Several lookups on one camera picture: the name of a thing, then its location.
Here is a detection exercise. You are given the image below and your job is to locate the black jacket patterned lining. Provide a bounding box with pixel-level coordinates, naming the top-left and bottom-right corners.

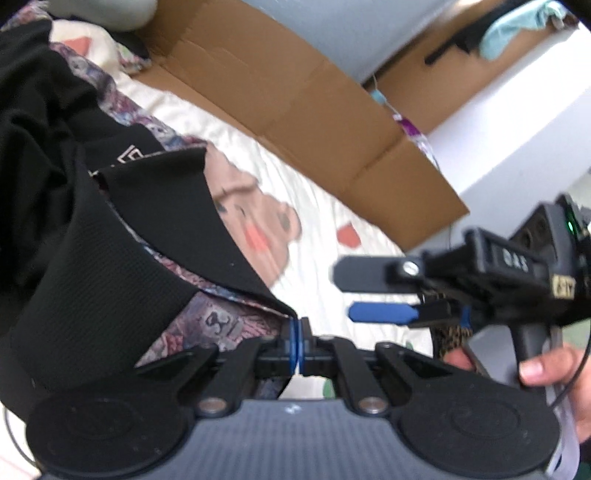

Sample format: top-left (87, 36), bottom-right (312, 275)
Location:
top-left (1, 20), bottom-right (294, 419)

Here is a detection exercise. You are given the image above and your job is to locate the person's right hand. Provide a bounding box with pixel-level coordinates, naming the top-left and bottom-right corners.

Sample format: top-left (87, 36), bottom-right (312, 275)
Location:
top-left (441, 346), bottom-right (591, 444)

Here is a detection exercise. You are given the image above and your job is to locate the leopard print cloth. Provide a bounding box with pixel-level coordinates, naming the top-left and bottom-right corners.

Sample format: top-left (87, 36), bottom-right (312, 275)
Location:
top-left (430, 326), bottom-right (473, 360)

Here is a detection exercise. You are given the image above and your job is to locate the cream cartoon bed sheet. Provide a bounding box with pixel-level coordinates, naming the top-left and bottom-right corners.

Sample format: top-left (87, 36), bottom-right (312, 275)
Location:
top-left (50, 20), bottom-right (433, 355)

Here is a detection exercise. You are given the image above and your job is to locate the brown cardboard sheet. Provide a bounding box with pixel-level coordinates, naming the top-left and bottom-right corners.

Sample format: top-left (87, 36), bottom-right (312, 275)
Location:
top-left (140, 1), bottom-right (468, 251)

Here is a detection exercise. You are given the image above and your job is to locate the light teal cloth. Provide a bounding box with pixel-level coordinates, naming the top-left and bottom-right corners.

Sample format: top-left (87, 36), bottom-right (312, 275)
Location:
top-left (478, 0), bottom-right (569, 61)

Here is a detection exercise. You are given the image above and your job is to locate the grey curved pillow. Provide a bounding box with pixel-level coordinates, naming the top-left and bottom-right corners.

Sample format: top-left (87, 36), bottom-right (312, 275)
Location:
top-left (103, 0), bottom-right (158, 32)

